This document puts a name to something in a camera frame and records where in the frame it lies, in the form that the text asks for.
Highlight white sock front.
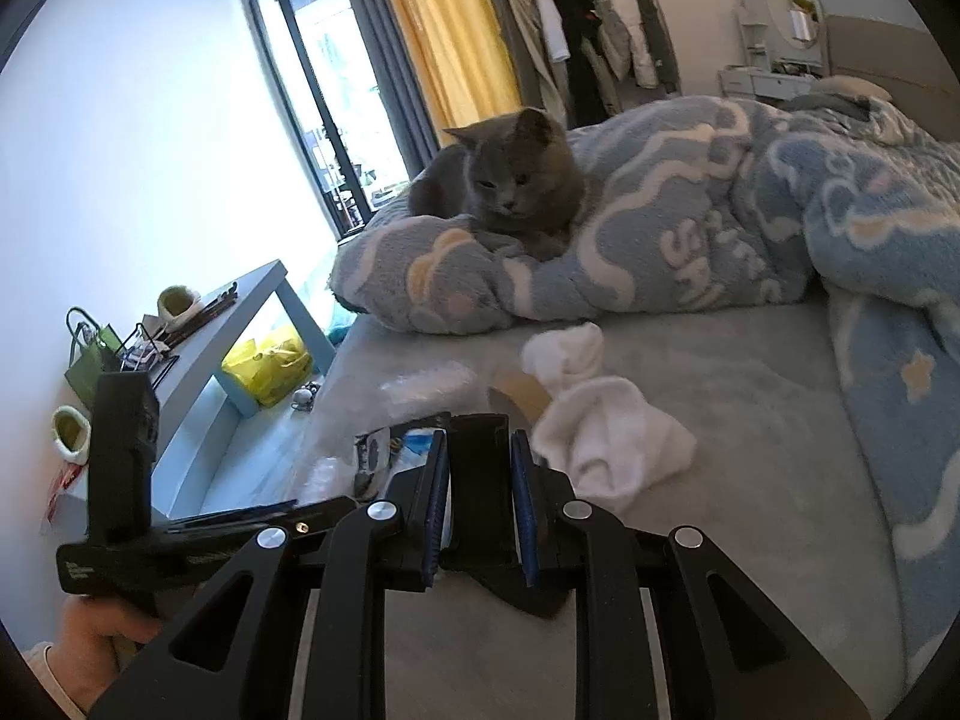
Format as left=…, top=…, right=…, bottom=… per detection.
left=530, top=377, right=698, bottom=514

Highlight white sock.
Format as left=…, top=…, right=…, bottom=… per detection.
left=521, top=322, right=605, bottom=397
left=530, top=377, right=698, bottom=514

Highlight black curved tape holder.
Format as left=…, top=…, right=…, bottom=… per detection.
left=439, top=413, right=569, bottom=619

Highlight blue white tissue pack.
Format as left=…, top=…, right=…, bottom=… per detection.
left=392, top=427, right=452, bottom=548

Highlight black snack packet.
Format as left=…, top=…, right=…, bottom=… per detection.
left=353, top=427, right=392, bottom=502

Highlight person's left hand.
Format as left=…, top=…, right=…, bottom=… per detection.
left=47, top=596, right=163, bottom=712

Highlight white left sleeve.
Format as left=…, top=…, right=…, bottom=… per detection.
left=23, top=642, right=86, bottom=720

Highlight light blue side table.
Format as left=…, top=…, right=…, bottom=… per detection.
left=151, top=260, right=335, bottom=523

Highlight grey bed mattress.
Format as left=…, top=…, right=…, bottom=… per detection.
left=288, top=299, right=910, bottom=720

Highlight green gift bag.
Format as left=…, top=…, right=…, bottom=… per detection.
left=65, top=307, right=122, bottom=411

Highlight keys on floor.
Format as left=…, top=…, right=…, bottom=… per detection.
left=291, top=380, right=322, bottom=413

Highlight yellow plastic bag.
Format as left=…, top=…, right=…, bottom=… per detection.
left=221, top=325, right=313, bottom=408

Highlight green white plush slipper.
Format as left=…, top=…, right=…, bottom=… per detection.
left=156, top=284, right=203, bottom=332

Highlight dark wooden sticks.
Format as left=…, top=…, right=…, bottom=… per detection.
left=158, top=281, right=239, bottom=348

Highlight brown tape roll rear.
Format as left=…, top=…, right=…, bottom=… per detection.
left=488, top=369, right=551, bottom=433

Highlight white bubble wrap roll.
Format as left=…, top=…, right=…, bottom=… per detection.
left=381, top=361, right=478, bottom=410

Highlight white sock rear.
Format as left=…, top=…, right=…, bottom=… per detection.
left=521, top=322, right=605, bottom=397

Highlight blue patterned fleece blanket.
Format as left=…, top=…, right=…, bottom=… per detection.
left=331, top=96, right=958, bottom=674

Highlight grey cat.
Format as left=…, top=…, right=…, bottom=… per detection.
left=407, top=107, right=587, bottom=262

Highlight grey curtain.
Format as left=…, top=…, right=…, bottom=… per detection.
left=350, top=0, right=439, bottom=176

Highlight balcony glass door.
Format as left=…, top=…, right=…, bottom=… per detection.
left=247, top=0, right=409, bottom=239

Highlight grey pillow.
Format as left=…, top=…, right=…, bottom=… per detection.
left=809, top=75, right=893, bottom=103

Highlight white vanity with mirror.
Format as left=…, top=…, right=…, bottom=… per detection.
left=719, top=0, right=825, bottom=104

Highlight hanging clothes rack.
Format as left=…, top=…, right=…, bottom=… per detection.
left=493, top=0, right=682, bottom=128

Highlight yellow curtain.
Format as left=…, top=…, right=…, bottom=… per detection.
left=391, top=0, right=523, bottom=145

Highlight grey bed headboard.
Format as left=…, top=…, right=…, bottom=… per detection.
left=825, top=15, right=960, bottom=142

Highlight black wire stand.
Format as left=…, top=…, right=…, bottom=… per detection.
left=116, top=322, right=179, bottom=390

